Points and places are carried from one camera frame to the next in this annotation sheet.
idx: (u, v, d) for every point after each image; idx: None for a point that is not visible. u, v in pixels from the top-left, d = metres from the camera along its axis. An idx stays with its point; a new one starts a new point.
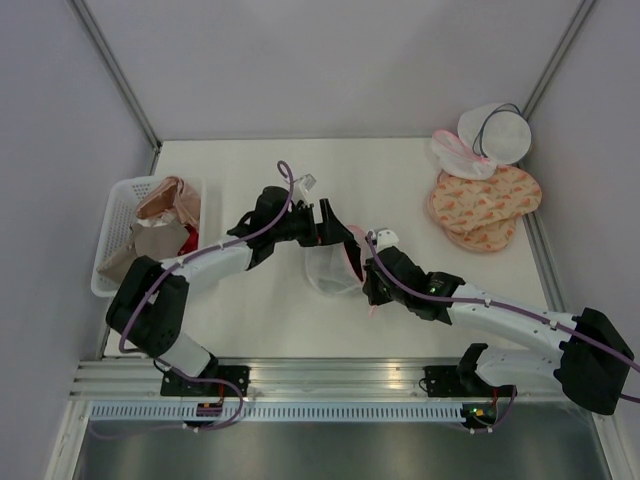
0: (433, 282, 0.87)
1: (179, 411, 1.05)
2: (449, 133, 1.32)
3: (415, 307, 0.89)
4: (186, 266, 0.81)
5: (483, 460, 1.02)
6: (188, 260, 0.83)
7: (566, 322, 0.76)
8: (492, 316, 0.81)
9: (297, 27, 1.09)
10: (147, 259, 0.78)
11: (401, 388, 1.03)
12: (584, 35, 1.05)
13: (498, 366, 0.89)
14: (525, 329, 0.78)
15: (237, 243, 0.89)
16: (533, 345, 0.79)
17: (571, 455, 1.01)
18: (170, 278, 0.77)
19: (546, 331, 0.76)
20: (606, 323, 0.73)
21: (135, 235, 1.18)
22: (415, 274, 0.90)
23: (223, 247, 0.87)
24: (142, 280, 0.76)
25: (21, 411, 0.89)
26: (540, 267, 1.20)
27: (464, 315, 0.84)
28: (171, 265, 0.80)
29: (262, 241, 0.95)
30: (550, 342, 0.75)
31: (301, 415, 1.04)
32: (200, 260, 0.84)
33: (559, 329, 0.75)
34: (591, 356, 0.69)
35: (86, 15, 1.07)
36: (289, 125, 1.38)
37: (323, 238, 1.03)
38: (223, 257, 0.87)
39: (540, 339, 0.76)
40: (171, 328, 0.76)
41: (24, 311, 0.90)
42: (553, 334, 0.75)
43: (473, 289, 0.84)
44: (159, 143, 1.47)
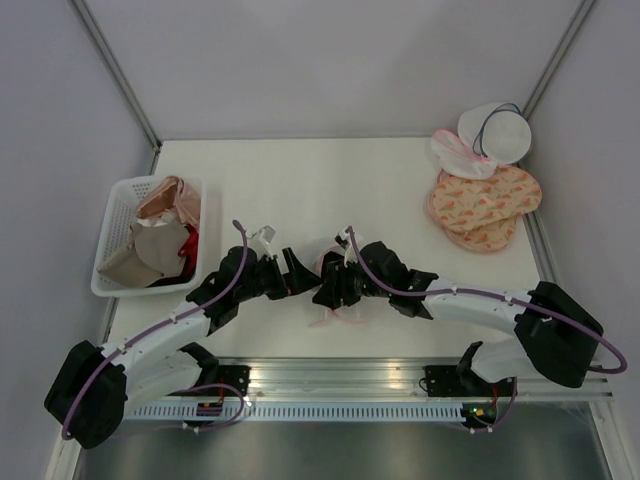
0: (412, 280, 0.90)
1: (179, 411, 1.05)
2: (449, 133, 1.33)
3: (397, 303, 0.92)
4: (127, 352, 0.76)
5: (484, 461, 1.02)
6: (131, 344, 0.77)
7: (523, 297, 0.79)
8: (461, 304, 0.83)
9: (297, 26, 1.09)
10: (89, 346, 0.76)
11: (401, 388, 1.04)
12: (585, 34, 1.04)
13: (490, 358, 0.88)
14: (487, 308, 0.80)
15: (190, 313, 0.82)
16: (498, 324, 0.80)
17: (572, 455, 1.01)
18: (108, 368, 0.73)
19: (503, 306, 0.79)
20: (560, 294, 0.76)
21: (135, 235, 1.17)
22: (400, 271, 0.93)
23: (176, 320, 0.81)
24: (83, 365, 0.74)
25: (21, 411, 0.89)
26: (540, 268, 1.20)
27: (439, 308, 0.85)
28: (110, 354, 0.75)
29: (224, 306, 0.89)
30: (507, 315, 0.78)
31: (301, 415, 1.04)
32: (144, 342, 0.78)
33: (515, 302, 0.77)
34: (540, 323, 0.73)
35: (86, 15, 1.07)
36: (289, 124, 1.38)
37: (293, 286, 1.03)
38: (175, 332, 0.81)
39: (499, 314, 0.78)
40: (111, 418, 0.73)
41: (25, 311, 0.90)
42: (509, 309, 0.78)
43: (447, 283, 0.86)
44: (159, 143, 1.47)
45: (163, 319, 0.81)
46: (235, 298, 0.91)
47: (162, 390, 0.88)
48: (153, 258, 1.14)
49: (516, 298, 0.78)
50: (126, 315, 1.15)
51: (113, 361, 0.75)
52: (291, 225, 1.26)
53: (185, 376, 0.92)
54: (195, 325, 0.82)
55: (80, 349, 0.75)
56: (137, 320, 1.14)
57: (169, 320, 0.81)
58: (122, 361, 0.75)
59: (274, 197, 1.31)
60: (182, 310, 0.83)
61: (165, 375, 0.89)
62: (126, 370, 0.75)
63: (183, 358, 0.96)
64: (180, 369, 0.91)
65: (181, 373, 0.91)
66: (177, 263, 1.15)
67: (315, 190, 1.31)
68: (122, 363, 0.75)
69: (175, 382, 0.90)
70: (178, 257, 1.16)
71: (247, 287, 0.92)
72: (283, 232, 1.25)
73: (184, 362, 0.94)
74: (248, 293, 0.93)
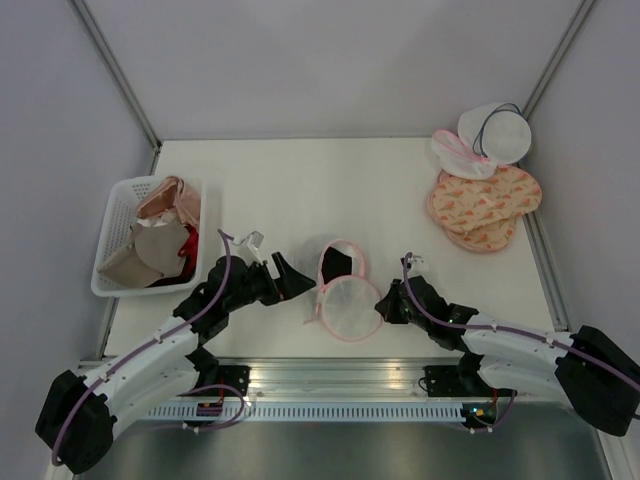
0: (452, 312, 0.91)
1: (179, 411, 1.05)
2: (449, 133, 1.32)
3: (436, 336, 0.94)
4: (109, 380, 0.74)
5: (482, 460, 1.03)
6: (114, 371, 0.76)
7: (565, 339, 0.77)
8: (498, 340, 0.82)
9: (297, 27, 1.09)
10: (71, 374, 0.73)
11: (401, 388, 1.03)
12: (585, 34, 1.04)
13: (505, 372, 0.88)
14: (526, 348, 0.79)
15: (176, 330, 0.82)
16: (534, 363, 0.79)
17: (571, 456, 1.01)
18: (92, 397, 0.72)
19: (544, 349, 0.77)
20: (603, 339, 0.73)
21: (136, 235, 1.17)
22: (438, 303, 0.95)
23: (161, 340, 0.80)
24: (66, 395, 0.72)
25: (22, 411, 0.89)
26: (540, 268, 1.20)
27: (478, 343, 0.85)
28: (93, 382, 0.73)
29: (214, 317, 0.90)
30: (546, 358, 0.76)
31: (300, 415, 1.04)
32: (128, 367, 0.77)
33: (556, 346, 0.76)
34: (586, 375, 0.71)
35: (86, 15, 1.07)
36: (289, 124, 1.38)
37: (286, 292, 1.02)
38: (160, 352, 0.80)
39: (538, 356, 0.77)
40: (100, 442, 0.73)
41: (24, 310, 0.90)
42: (549, 351, 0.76)
43: (486, 318, 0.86)
44: (159, 143, 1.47)
45: (147, 340, 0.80)
46: (225, 308, 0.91)
47: (156, 401, 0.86)
48: (153, 258, 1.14)
49: (558, 341, 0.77)
50: (126, 315, 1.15)
51: (96, 390, 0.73)
52: (291, 226, 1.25)
53: (181, 384, 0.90)
54: (181, 343, 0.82)
55: (63, 378, 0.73)
56: (137, 320, 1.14)
57: (155, 340, 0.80)
58: (105, 389, 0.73)
59: (273, 197, 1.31)
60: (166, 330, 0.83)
61: (161, 385, 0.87)
62: (109, 397, 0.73)
63: (181, 362, 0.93)
64: (173, 377, 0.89)
65: (177, 381, 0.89)
66: (177, 263, 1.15)
67: (314, 190, 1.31)
68: (105, 391, 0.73)
69: (172, 389, 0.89)
70: (179, 257, 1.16)
71: (238, 296, 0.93)
72: (283, 233, 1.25)
73: (180, 367, 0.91)
74: (239, 301, 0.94)
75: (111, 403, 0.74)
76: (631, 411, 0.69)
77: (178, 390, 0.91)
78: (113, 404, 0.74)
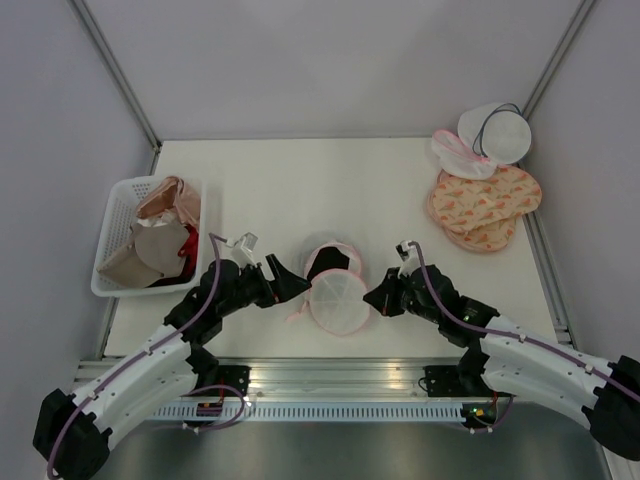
0: (468, 309, 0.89)
1: (179, 410, 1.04)
2: (449, 133, 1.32)
3: (448, 332, 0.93)
4: (98, 398, 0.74)
5: (482, 460, 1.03)
6: (102, 388, 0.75)
7: (602, 366, 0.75)
8: (526, 354, 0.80)
9: (297, 27, 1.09)
10: (59, 393, 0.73)
11: (401, 388, 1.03)
12: (585, 34, 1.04)
13: (509, 379, 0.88)
14: (561, 371, 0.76)
15: (166, 341, 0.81)
16: (565, 386, 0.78)
17: (571, 456, 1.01)
18: (81, 416, 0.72)
19: (581, 374, 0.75)
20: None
21: (136, 235, 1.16)
22: (452, 299, 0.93)
23: (150, 352, 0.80)
24: (58, 413, 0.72)
25: (22, 411, 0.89)
26: (540, 269, 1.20)
27: (496, 348, 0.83)
28: (81, 401, 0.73)
29: (206, 323, 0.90)
30: (584, 386, 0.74)
31: (300, 415, 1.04)
32: (116, 384, 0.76)
33: (595, 374, 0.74)
34: (624, 406, 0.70)
35: (86, 15, 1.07)
36: (289, 125, 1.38)
37: (281, 294, 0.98)
38: (149, 366, 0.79)
39: (574, 381, 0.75)
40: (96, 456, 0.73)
41: (24, 310, 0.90)
42: (588, 379, 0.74)
43: (506, 325, 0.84)
44: (159, 142, 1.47)
45: (136, 354, 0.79)
46: (218, 313, 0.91)
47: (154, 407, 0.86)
48: (153, 258, 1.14)
49: (596, 368, 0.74)
50: (126, 315, 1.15)
51: (85, 409, 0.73)
52: (291, 226, 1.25)
53: (181, 387, 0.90)
54: (171, 354, 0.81)
55: (52, 396, 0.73)
56: (137, 321, 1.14)
57: (144, 352, 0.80)
58: (93, 408, 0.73)
59: (273, 197, 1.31)
60: (156, 341, 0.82)
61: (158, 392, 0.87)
62: (97, 417, 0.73)
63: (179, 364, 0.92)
64: (171, 382, 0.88)
65: (174, 386, 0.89)
66: (177, 263, 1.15)
67: (314, 190, 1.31)
68: (94, 409, 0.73)
69: (171, 394, 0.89)
70: (179, 257, 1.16)
71: (231, 300, 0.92)
72: (283, 233, 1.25)
73: (179, 371, 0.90)
74: (233, 305, 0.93)
75: (101, 421, 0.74)
76: None
77: (178, 393, 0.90)
78: (103, 421, 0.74)
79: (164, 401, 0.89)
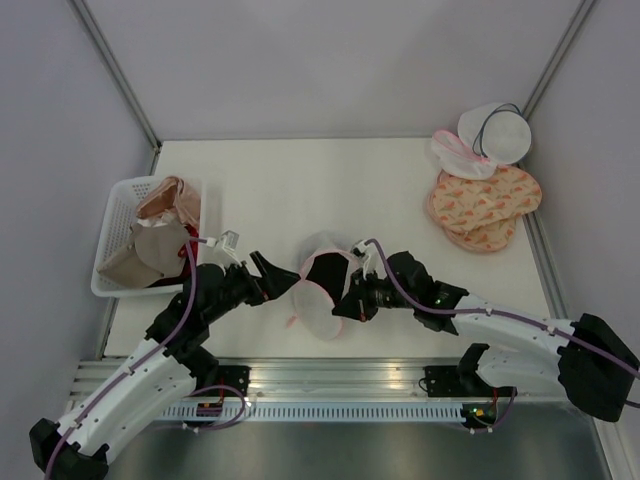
0: (440, 293, 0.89)
1: (179, 411, 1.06)
2: (449, 133, 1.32)
3: (422, 317, 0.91)
4: (81, 425, 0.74)
5: (483, 461, 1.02)
6: (85, 415, 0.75)
7: (564, 327, 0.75)
8: (493, 325, 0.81)
9: (297, 26, 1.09)
10: (41, 425, 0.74)
11: (400, 388, 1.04)
12: (585, 34, 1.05)
13: (497, 367, 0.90)
14: (525, 336, 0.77)
15: (146, 358, 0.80)
16: (534, 351, 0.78)
17: (572, 455, 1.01)
18: (67, 445, 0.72)
19: (544, 336, 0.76)
20: (605, 327, 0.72)
21: (135, 235, 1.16)
22: (425, 284, 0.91)
23: (131, 373, 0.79)
24: (47, 441, 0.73)
25: (22, 411, 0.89)
26: (541, 268, 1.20)
27: (468, 326, 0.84)
28: (65, 431, 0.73)
29: (192, 331, 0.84)
30: (548, 348, 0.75)
31: (300, 415, 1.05)
32: (99, 409, 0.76)
33: (557, 334, 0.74)
34: (585, 361, 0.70)
35: (86, 14, 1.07)
36: (289, 125, 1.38)
37: (270, 292, 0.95)
38: (131, 386, 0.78)
39: (539, 345, 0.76)
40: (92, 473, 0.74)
41: (24, 309, 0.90)
42: (551, 341, 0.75)
43: (476, 299, 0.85)
44: (159, 143, 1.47)
45: (118, 374, 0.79)
46: (203, 320, 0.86)
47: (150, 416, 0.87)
48: (153, 258, 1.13)
49: (558, 329, 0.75)
50: (127, 315, 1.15)
51: (70, 438, 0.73)
52: (290, 226, 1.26)
53: (177, 392, 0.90)
54: (154, 371, 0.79)
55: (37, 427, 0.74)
56: (137, 321, 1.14)
57: (125, 372, 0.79)
58: (78, 436, 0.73)
59: (273, 197, 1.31)
60: (137, 359, 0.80)
61: (153, 402, 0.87)
62: (82, 445, 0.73)
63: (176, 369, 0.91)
64: (167, 389, 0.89)
65: (169, 393, 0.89)
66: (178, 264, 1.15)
67: (314, 190, 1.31)
68: (78, 438, 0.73)
69: (168, 400, 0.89)
70: (179, 257, 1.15)
71: (218, 305, 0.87)
72: (282, 233, 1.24)
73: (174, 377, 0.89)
74: (221, 310, 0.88)
75: (88, 448, 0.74)
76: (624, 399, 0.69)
77: (175, 397, 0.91)
78: (91, 447, 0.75)
79: (161, 408, 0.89)
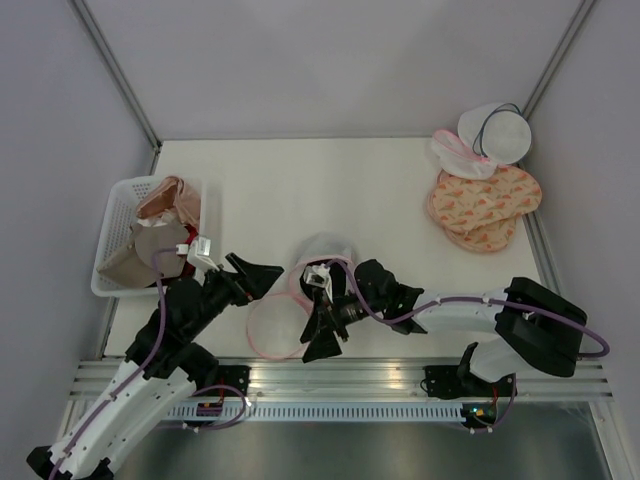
0: (401, 296, 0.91)
1: (179, 410, 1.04)
2: (449, 133, 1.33)
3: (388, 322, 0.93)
4: (71, 454, 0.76)
5: (483, 461, 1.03)
6: (74, 443, 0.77)
7: (498, 293, 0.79)
8: (445, 311, 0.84)
9: (297, 26, 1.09)
10: (36, 455, 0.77)
11: (401, 388, 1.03)
12: (585, 34, 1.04)
13: (486, 361, 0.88)
14: (469, 311, 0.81)
15: (128, 380, 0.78)
16: (484, 326, 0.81)
17: (571, 455, 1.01)
18: (60, 473, 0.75)
19: (484, 309, 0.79)
20: (533, 284, 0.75)
21: (136, 235, 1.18)
22: (393, 288, 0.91)
23: (113, 398, 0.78)
24: (45, 466, 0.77)
25: (24, 412, 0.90)
26: (540, 269, 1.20)
27: (429, 319, 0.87)
28: (57, 460, 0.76)
29: (172, 348, 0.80)
30: (487, 317, 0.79)
31: (300, 415, 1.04)
32: (86, 436, 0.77)
33: (493, 303, 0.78)
34: (517, 319, 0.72)
35: (86, 14, 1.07)
36: (289, 124, 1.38)
37: (255, 292, 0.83)
38: (116, 410, 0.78)
39: (480, 317, 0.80)
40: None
41: (24, 309, 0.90)
42: (488, 310, 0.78)
43: (432, 293, 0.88)
44: (159, 142, 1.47)
45: (102, 400, 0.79)
46: (183, 336, 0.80)
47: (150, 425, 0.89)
48: (153, 258, 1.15)
49: (493, 298, 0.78)
50: (127, 315, 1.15)
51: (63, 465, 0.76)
52: (290, 226, 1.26)
53: (178, 396, 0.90)
54: (135, 395, 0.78)
55: (33, 456, 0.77)
56: (138, 320, 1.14)
57: (108, 397, 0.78)
58: (71, 463, 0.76)
59: (271, 197, 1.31)
60: (120, 381, 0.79)
61: (151, 411, 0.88)
62: (73, 473, 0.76)
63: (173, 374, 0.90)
64: (166, 395, 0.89)
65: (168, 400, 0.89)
66: (178, 264, 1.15)
67: (313, 190, 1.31)
68: (70, 466, 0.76)
69: (168, 406, 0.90)
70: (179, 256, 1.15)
71: (200, 319, 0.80)
72: (281, 233, 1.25)
73: (172, 382, 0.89)
74: (203, 322, 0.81)
75: (82, 472, 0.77)
76: (572, 350, 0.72)
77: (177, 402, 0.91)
78: (86, 470, 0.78)
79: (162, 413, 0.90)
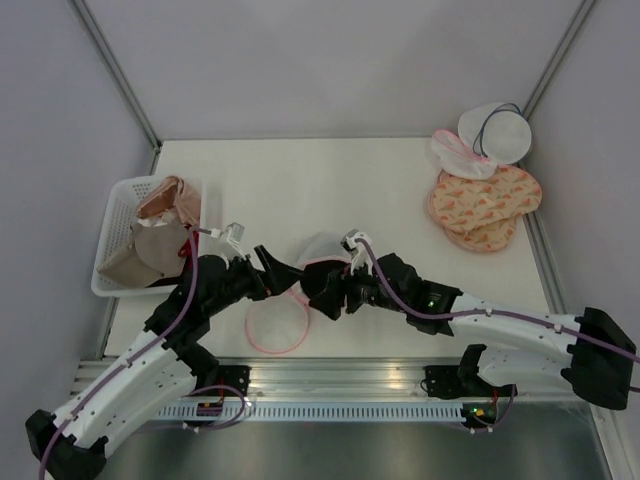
0: (432, 295, 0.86)
1: (179, 411, 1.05)
2: (449, 133, 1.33)
3: (416, 322, 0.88)
4: (78, 418, 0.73)
5: (483, 461, 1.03)
6: (81, 408, 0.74)
7: (571, 323, 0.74)
8: (496, 326, 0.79)
9: (297, 26, 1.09)
10: (38, 416, 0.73)
11: (401, 388, 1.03)
12: (585, 33, 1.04)
13: (501, 369, 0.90)
14: (531, 335, 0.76)
15: (145, 349, 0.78)
16: (541, 351, 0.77)
17: (571, 455, 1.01)
18: (63, 438, 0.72)
19: (551, 335, 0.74)
20: (607, 318, 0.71)
21: (136, 235, 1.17)
22: (417, 285, 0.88)
23: (129, 365, 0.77)
24: (45, 432, 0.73)
25: (23, 411, 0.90)
26: (541, 269, 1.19)
27: (468, 328, 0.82)
28: (61, 423, 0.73)
29: (192, 323, 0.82)
30: (557, 346, 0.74)
31: (300, 415, 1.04)
32: (95, 401, 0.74)
33: (564, 331, 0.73)
34: (599, 358, 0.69)
35: (86, 14, 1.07)
36: (289, 124, 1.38)
37: (273, 287, 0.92)
38: (129, 378, 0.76)
39: (546, 344, 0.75)
40: (87, 466, 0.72)
41: (23, 309, 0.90)
42: (558, 338, 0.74)
43: (473, 299, 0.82)
44: (159, 142, 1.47)
45: (115, 367, 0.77)
46: (203, 312, 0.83)
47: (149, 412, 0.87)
48: (153, 259, 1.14)
49: (564, 326, 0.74)
50: (127, 315, 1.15)
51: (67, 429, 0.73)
52: (290, 226, 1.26)
53: (178, 390, 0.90)
54: (151, 365, 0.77)
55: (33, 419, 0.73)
56: (138, 320, 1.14)
57: (123, 365, 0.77)
58: (75, 428, 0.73)
59: (271, 197, 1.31)
60: (136, 352, 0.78)
61: (153, 397, 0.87)
62: (78, 438, 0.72)
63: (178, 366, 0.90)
64: (169, 385, 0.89)
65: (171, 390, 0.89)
66: (177, 264, 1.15)
67: (313, 190, 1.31)
68: (74, 431, 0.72)
69: (168, 398, 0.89)
70: (179, 257, 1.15)
71: (218, 298, 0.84)
72: (281, 232, 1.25)
73: (176, 375, 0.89)
74: (222, 302, 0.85)
75: (85, 440, 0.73)
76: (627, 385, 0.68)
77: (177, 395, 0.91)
78: (88, 439, 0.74)
79: (162, 405, 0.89)
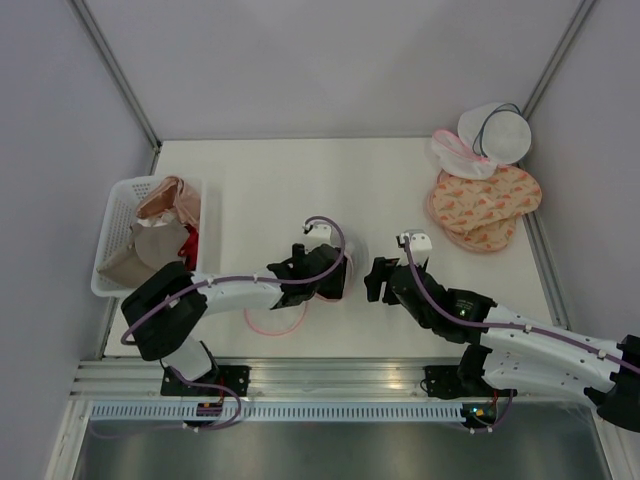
0: (462, 303, 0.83)
1: (179, 411, 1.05)
2: (449, 133, 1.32)
3: (446, 330, 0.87)
4: (213, 286, 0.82)
5: (481, 461, 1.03)
6: (217, 282, 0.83)
7: (613, 350, 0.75)
8: (533, 344, 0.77)
9: (297, 26, 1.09)
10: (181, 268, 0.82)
11: (401, 388, 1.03)
12: (585, 32, 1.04)
13: (507, 375, 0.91)
14: (572, 358, 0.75)
15: (271, 281, 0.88)
16: (576, 373, 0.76)
17: (570, 455, 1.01)
18: (192, 293, 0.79)
19: (593, 360, 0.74)
20: None
21: (135, 235, 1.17)
22: (439, 293, 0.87)
23: (257, 280, 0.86)
24: (168, 286, 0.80)
25: (23, 412, 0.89)
26: (541, 269, 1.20)
27: (501, 343, 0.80)
28: (200, 281, 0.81)
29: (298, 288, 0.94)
30: (601, 374, 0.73)
31: (300, 415, 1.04)
32: (228, 285, 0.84)
33: (608, 358, 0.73)
34: None
35: (85, 13, 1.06)
36: (289, 125, 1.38)
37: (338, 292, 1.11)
38: (251, 289, 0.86)
39: (588, 368, 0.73)
40: (171, 341, 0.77)
41: (23, 309, 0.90)
42: (601, 364, 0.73)
43: (508, 313, 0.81)
44: (159, 143, 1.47)
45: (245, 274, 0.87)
46: (310, 285, 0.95)
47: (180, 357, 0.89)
48: (153, 258, 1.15)
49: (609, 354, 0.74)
50: None
51: (198, 288, 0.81)
52: (291, 226, 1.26)
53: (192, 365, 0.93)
54: (268, 293, 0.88)
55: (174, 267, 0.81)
56: None
57: (251, 277, 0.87)
58: (206, 292, 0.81)
59: (272, 197, 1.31)
60: (265, 275, 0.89)
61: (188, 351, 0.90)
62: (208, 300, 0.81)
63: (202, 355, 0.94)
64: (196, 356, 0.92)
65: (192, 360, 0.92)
66: None
67: (313, 190, 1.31)
68: (206, 293, 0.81)
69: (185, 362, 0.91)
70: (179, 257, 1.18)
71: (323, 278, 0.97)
72: (281, 232, 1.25)
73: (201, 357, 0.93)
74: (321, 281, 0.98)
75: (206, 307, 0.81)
76: None
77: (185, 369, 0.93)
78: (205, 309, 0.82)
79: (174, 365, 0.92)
